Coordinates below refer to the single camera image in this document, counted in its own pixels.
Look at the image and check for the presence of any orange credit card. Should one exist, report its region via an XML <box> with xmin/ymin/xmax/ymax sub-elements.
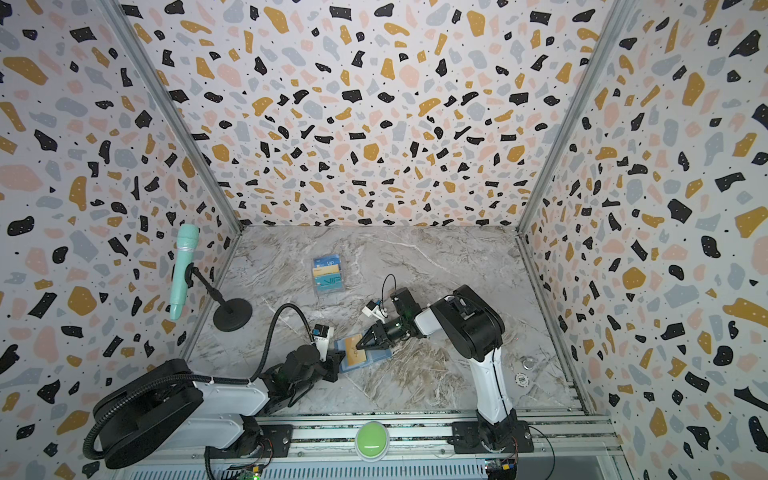
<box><xmin>342</xmin><ymin>334</ymin><xmax>367</xmax><ymax>370</ymax></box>

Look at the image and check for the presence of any blue leather card holder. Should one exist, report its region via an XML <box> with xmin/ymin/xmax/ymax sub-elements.
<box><xmin>335</xmin><ymin>333</ymin><xmax>392</xmax><ymax>373</ymax></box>

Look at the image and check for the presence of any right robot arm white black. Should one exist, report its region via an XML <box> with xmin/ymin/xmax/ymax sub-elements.
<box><xmin>356</xmin><ymin>285</ymin><xmax>517</xmax><ymax>451</ymax></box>

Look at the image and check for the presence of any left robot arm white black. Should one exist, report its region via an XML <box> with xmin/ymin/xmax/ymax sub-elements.
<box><xmin>82</xmin><ymin>344</ymin><xmax>346</xmax><ymax>470</ymax></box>

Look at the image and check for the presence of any clear box with cards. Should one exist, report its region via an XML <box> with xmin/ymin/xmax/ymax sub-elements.
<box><xmin>312</xmin><ymin>254</ymin><xmax>344</xmax><ymax>294</ymax></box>

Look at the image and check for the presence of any black microphone stand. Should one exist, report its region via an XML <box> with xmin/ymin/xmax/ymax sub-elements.
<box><xmin>184</xmin><ymin>264</ymin><xmax>253</xmax><ymax>332</ymax></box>

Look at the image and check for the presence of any green push button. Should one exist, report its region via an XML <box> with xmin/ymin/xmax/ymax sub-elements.
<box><xmin>355</xmin><ymin>421</ymin><xmax>389</xmax><ymax>462</ymax></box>

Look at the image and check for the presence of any mint green microphone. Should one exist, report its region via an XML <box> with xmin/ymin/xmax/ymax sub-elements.
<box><xmin>169</xmin><ymin>223</ymin><xmax>200</xmax><ymax>322</ymax></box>

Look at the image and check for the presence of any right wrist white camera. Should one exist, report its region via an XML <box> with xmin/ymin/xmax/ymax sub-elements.
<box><xmin>361</xmin><ymin>300</ymin><xmax>388</xmax><ymax>322</ymax></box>

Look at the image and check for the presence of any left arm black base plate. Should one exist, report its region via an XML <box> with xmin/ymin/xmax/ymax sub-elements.
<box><xmin>204</xmin><ymin>424</ymin><xmax>294</xmax><ymax>462</ymax></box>

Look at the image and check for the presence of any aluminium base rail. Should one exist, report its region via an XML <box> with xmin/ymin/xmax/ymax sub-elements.
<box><xmin>107</xmin><ymin>411</ymin><xmax>625</xmax><ymax>466</ymax></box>

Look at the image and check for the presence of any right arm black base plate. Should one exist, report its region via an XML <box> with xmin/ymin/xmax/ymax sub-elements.
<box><xmin>448</xmin><ymin>420</ymin><xmax>534</xmax><ymax>455</ymax></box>

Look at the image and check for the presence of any white ventilated cable duct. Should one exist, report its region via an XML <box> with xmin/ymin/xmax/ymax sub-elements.
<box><xmin>128</xmin><ymin>460</ymin><xmax>490</xmax><ymax>480</ymax></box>

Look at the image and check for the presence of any black corrugated cable hose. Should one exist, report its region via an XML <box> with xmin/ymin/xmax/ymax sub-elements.
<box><xmin>82</xmin><ymin>302</ymin><xmax>316</xmax><ymax>462</ymax></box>

